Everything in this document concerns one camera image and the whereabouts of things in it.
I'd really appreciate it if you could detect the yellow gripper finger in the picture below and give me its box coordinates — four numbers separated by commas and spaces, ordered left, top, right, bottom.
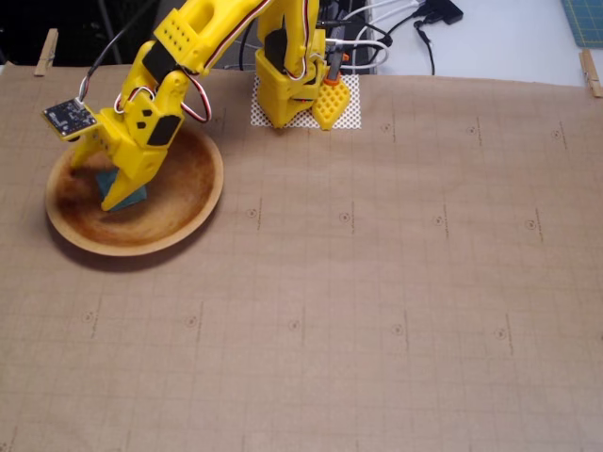
101, 169, 153, 212
70, 133, 115, 170

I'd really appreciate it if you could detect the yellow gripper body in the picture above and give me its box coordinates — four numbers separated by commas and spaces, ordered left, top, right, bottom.
92, 108, 170, 183

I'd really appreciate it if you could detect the blue block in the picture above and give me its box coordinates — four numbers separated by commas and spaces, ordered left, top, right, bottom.
95, 169, 148, 213

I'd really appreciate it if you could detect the wooden bowl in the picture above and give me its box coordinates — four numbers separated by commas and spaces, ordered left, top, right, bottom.
44, 115, 225, 258

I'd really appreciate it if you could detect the wooden clothespin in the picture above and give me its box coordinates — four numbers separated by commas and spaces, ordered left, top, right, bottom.
578, 48, 603, 99
33, 27, 59, 77

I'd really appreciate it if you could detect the black furniture piece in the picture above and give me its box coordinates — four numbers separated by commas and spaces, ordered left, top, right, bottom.
0, 0, 161, 67

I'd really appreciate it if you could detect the orange black clamp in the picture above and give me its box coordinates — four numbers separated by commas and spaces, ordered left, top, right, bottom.
322, 46, 350, 89

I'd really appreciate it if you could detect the white mesh mat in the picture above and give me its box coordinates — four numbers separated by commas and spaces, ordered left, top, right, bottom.
249, 73, 363, 131

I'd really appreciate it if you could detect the brown gridded wrapping paper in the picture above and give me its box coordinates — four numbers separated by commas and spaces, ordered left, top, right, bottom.
0, 63, 603, 452

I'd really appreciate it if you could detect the black power adapter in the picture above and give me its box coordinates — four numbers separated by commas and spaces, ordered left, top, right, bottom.
414, 0, 465, 27

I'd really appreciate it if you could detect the green cutting mat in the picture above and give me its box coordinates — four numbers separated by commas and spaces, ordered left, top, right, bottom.
560, 0, 603, 47

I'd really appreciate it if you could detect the black camera circuit board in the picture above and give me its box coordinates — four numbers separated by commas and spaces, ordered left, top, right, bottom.
42, 97, 98, 142

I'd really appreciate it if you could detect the black camera cable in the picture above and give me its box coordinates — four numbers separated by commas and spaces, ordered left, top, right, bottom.
77, 0, 159, 103

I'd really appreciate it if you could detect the red white black servo wire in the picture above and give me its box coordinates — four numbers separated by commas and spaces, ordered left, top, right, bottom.
116, 0, 274, 124

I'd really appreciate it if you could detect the white looped cable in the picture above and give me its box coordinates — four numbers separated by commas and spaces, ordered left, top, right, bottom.
327, 39, 393, 73

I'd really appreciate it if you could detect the black plug cable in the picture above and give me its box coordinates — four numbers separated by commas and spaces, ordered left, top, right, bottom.
413, 17, 437, 76

